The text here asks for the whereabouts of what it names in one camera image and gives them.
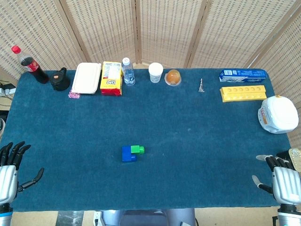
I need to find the yellow plastic tray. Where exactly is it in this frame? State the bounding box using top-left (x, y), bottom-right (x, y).
top-left (220, 85), bottom-right (268, 103)

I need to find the grey marbled table leg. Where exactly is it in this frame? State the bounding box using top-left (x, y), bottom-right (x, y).
top-left (57, 210), bottom-right (85, 226)

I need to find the black gold tin box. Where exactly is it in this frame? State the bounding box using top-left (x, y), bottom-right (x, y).
top-left (276, 148), bottom-right (301, 172)

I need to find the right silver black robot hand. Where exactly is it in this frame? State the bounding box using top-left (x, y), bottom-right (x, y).
top-left (252, 154), bottom-right (301, 208)

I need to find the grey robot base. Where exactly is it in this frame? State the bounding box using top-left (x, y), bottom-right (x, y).
top-left (94, 208), bottom-right (197, 226)

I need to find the cola bottle red cap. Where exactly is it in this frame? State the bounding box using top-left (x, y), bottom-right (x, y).
top-left (11, 45), bottom-right (49, 84)

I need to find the clear water bottle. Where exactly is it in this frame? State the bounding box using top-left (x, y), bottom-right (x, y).
top-left (121, 57), bottom-right (136, 87)

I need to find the orange jelly cup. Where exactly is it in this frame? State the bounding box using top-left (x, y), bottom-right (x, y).
top-left (164, 69), bottom-right (182, 87)

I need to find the black kettle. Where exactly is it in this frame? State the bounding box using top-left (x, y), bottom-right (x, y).
top-left (50, 67), bottom-right (71, 92)

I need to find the white rice cooker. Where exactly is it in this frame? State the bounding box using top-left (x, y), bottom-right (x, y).
top-left (257, 95), bottom-right (299, 134)

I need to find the white paper cup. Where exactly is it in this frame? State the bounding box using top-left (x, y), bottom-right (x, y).
top-left (148, 62), bottom-right (164, 84)

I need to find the white power strip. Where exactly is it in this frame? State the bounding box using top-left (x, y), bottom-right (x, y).
top-left (0, 82), bottom-right (16, 97)

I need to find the yellow red snack bag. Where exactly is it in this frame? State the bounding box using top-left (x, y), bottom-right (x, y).
top-left (100, 61), bottom-right (123, 96)

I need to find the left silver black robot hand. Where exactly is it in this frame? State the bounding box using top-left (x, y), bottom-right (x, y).
top-left (0, 141), bottom-right (45, 205)

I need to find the blue table cloth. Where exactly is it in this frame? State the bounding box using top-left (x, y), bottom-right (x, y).
top-left (0, 68), bottom-right (292, 212)

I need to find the woven folding screen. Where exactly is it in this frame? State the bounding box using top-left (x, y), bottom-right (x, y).
top-left (0, 0), bottom-right (301, 150)

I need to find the blue toothpaste box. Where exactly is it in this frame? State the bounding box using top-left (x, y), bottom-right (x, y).
top-left (219, 69), bottom-right (268, 83)

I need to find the blue toy block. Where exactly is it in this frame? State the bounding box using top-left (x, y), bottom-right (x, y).
top-left (121, 145), bottom-right (139, 163)

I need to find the white lunch box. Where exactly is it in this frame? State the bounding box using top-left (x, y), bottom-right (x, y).
top-left (71, 62), bottom-right (102, 95)

